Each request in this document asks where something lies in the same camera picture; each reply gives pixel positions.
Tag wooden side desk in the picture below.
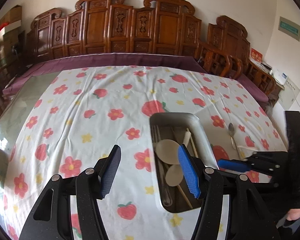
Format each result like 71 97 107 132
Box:
244 60 284 105

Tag white plastic spoon long handle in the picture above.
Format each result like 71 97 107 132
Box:
165 165 184 187

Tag green wall sign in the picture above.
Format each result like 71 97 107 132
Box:
278 16 300 41

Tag glass table top sheet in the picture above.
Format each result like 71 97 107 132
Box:
0 72 59 187

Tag rectangular metal tray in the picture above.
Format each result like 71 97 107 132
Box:
149 113 217 214

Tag purple table cover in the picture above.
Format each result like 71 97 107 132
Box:
2 52 269 103

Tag person's right hand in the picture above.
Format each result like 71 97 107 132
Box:
286 209 300 221

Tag carved wooden screen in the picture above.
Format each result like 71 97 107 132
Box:
26 0 202 62

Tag carved wooden armchair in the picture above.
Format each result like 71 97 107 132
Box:
197 15 250 80

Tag strawberry flower print tablecloth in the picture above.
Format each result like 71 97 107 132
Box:
0 66 285 239

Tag light bamboo chopstick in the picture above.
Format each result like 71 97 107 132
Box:
164 163 193 209

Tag red paper card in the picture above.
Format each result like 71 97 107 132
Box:
250 48 263 63

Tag metal spoon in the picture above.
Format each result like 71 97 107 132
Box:
228 123 242 160

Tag stacked cardboard boxes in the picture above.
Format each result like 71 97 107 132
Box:
0 5 22 67

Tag white paper sheet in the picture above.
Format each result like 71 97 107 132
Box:
279 78 300 110

